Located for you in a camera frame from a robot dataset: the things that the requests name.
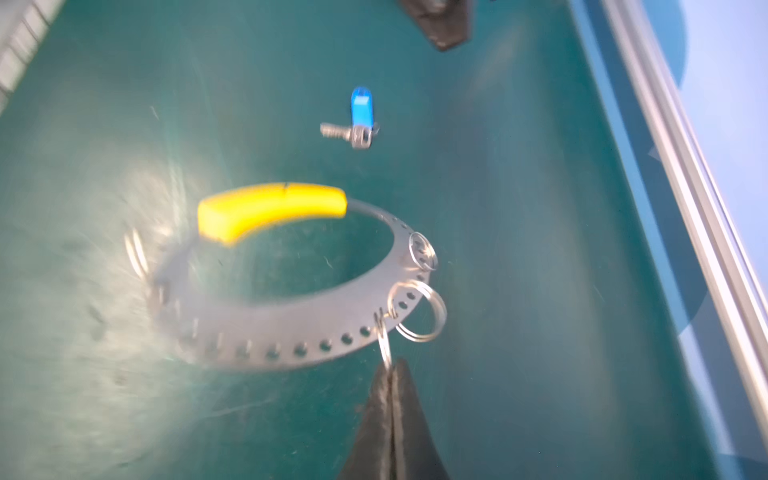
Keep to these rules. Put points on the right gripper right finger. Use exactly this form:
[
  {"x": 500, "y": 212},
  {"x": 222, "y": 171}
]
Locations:
[{"x": 414, "y": 453}]

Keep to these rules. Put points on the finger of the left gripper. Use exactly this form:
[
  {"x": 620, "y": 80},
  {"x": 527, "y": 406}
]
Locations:
[{"x": 446, "y": 24}]

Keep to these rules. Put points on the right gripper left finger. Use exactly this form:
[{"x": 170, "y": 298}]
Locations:
[{"x": 371, "y": 456}]

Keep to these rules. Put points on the silver key blue tag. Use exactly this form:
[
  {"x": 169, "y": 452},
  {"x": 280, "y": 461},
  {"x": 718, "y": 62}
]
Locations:
[{"x": 363, "y": 128}]

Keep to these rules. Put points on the grey keyring yellow handle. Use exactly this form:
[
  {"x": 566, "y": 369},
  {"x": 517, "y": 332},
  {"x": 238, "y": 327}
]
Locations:
[{"x": 289, "y": 275}]

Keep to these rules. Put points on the aluminium frame rail right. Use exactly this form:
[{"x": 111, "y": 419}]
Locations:
[{"x": 679, "y": 83}]

